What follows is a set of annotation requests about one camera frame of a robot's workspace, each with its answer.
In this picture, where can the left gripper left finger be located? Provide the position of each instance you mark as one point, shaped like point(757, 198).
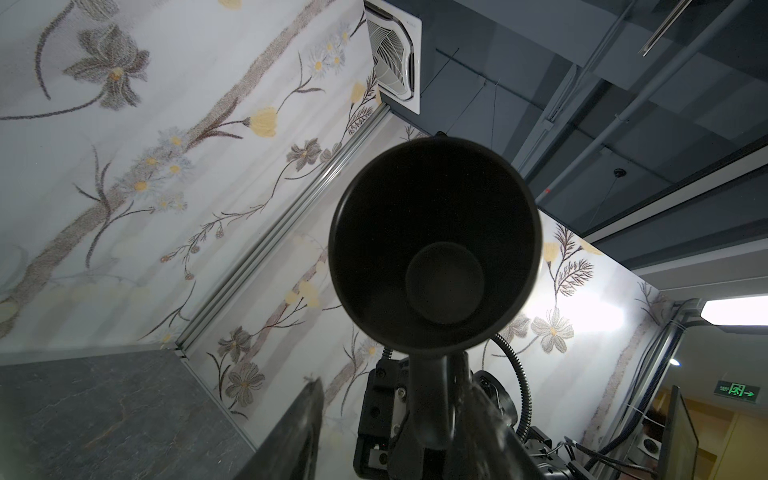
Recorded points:
point(290, 450)

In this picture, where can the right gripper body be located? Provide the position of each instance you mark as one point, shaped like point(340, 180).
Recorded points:
point(407, 422)

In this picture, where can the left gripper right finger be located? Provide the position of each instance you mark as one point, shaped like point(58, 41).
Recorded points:
point(483, 446)

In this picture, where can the black mug white base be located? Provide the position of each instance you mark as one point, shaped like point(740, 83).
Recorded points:
point(434, 247)

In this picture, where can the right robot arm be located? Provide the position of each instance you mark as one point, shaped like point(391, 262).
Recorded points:
point(555, 460)

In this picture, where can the green exit sign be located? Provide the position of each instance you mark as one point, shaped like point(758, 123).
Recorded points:
point(739, 391)

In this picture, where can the ceiling air conditioner vent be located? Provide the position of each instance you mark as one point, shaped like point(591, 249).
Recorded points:
point(395, 35)

